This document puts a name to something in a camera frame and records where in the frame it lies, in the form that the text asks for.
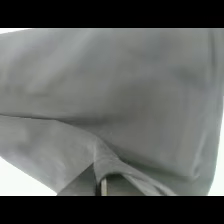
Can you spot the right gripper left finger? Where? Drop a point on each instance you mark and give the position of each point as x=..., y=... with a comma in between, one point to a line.
x=98, y=187

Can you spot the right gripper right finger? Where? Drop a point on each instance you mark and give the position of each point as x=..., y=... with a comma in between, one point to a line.
x=104, y=187

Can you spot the black T-shirt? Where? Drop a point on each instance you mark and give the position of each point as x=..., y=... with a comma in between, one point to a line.
x=116, y=93

